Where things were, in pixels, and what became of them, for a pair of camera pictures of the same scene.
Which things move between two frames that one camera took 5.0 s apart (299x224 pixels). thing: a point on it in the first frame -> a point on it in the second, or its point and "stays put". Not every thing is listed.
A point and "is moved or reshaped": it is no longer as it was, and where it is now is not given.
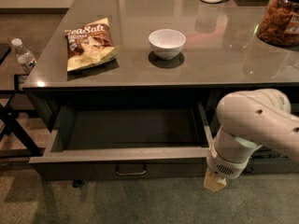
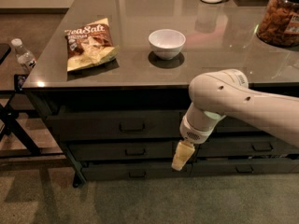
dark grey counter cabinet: x=127 y=119 stays put
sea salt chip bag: x=90 y=45 stays put
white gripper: x=224 y=164 -> x=192 y=132
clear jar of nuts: x=279 y=25 stays put
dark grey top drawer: x=125 y=142 is moved or reshaped
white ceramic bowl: x=166 y=43 stays put
